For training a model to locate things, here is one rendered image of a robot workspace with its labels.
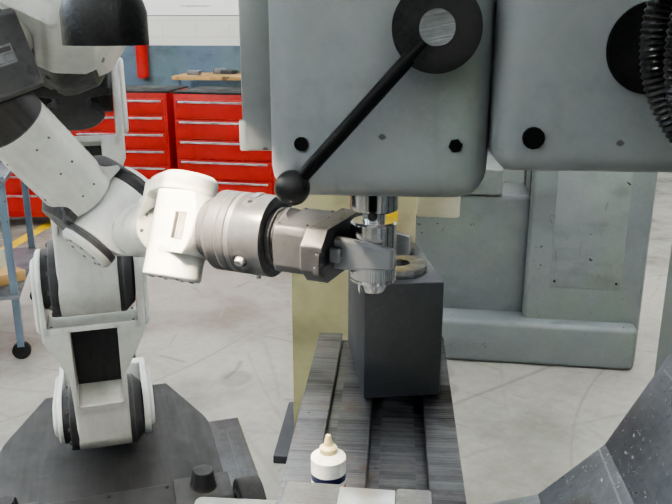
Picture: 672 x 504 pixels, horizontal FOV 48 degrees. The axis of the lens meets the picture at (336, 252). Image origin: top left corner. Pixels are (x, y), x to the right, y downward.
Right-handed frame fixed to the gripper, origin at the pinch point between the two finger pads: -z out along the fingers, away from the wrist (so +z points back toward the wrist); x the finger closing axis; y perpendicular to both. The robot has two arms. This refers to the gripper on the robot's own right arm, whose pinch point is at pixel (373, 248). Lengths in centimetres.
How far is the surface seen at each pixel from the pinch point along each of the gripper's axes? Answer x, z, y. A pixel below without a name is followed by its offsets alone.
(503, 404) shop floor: 209, 19, 125
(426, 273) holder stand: 37.6, 5.0, 14.9
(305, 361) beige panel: 154, 81, 94
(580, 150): -6.0, -19.6, -12.3
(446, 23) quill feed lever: -10.8, -9.4, -22.0
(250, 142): -5.7, 10.8, -10.9
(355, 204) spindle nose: -2.1, 1.3, -4.9
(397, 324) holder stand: 31.6, 7.4, 21.4
